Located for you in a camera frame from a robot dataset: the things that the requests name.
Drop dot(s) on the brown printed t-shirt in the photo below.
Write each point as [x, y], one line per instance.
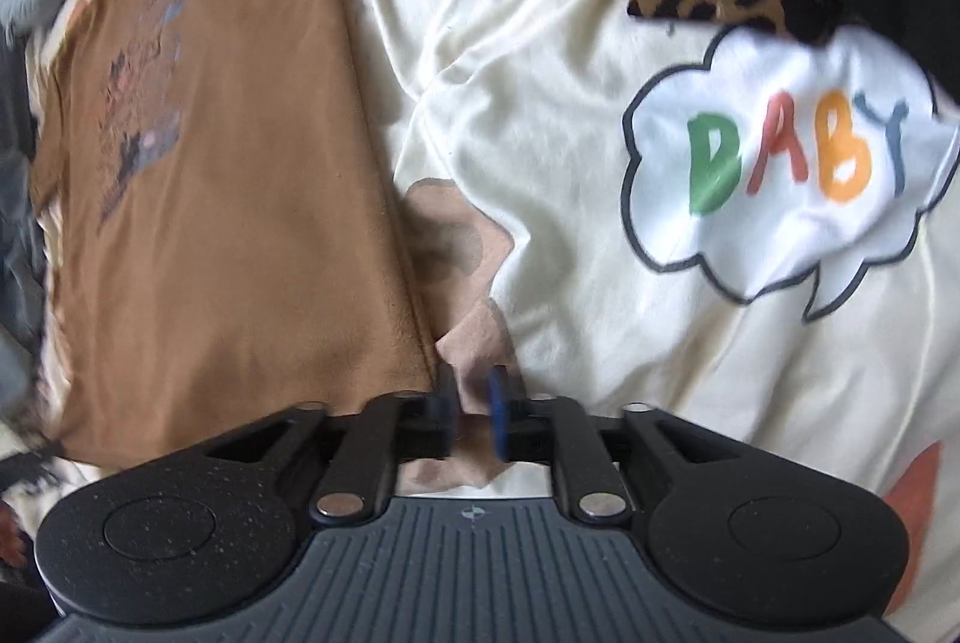
[262, 163]

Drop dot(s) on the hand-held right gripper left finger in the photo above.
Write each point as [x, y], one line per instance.
[448, 410]

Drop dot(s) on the dark grey pillow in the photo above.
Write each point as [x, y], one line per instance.
[15, 103]

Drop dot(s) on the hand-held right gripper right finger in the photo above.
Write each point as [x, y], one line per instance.
[499, 414]

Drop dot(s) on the cream bear print bedsheet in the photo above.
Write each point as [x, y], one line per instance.
[562, 88]

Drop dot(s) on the blue-grey garment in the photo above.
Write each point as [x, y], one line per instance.
[19, 283]

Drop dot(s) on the white fuzzy blanket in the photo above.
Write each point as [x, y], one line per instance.
[30, 467]

